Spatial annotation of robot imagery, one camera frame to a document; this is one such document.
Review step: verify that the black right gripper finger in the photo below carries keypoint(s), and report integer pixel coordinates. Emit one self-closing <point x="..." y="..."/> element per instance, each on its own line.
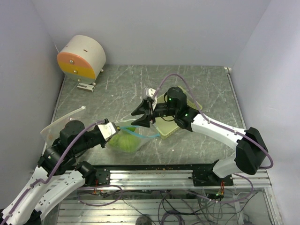
<point x="142" y="108"/>
<point x="144" y="121"/>

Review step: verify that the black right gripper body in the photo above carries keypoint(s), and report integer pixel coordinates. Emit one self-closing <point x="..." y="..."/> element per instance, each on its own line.
<point x="163" y="109"/>

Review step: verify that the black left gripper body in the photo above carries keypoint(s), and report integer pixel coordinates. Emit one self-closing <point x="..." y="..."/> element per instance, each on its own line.
<point x="91" y="138"/>

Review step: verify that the clear blue-zipper plastic bag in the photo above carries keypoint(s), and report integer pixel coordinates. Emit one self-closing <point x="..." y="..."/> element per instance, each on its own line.
<point x="144" y="134"/>

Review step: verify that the clear polka dot zip bag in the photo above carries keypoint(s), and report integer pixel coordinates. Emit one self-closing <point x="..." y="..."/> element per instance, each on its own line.
<point x="51" y="132"/>

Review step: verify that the small green cabbage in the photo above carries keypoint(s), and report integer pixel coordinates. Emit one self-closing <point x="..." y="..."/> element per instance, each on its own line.
<point x="131" y="129"/>

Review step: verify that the green custard apple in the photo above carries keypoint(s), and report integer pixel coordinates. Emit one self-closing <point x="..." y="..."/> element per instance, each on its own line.
<point x="114" y="142"/>

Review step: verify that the light green cabbage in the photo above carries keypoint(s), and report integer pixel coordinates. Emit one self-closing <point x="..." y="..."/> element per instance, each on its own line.
<point x="129" y="143"/>

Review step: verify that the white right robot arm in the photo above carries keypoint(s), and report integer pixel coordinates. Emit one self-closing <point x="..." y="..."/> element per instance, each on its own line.
<point x="250" y="149"/>

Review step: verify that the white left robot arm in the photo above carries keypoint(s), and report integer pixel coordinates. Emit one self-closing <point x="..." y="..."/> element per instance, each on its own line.
<point x="57" y="173"/>

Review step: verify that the pale green plastic basket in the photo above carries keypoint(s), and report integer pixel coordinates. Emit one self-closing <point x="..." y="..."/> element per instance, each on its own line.
<point x="166" y="126"/>

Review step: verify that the round cream drawer cabinet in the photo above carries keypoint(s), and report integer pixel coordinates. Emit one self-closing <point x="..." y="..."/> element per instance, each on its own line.
<point x="82" y="59"/>

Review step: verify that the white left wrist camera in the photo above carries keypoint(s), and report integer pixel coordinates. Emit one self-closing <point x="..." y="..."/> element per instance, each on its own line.
<point x="108" y="130"/>

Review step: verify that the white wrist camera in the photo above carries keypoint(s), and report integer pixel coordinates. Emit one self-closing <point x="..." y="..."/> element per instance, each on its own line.
<point x="149" y="93"/>
<point x="108" y="130"/>

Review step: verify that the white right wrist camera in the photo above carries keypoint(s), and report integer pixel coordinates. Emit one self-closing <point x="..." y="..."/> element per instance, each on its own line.
<point x="149" y="93"/>

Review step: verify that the small white metal bracket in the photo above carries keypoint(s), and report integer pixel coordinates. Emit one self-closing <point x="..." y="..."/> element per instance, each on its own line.
<point x="85" y="87"/>

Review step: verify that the aluminium rail base frame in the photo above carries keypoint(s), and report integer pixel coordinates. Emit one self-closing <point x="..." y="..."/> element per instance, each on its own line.
<point x="137" y="177"/>

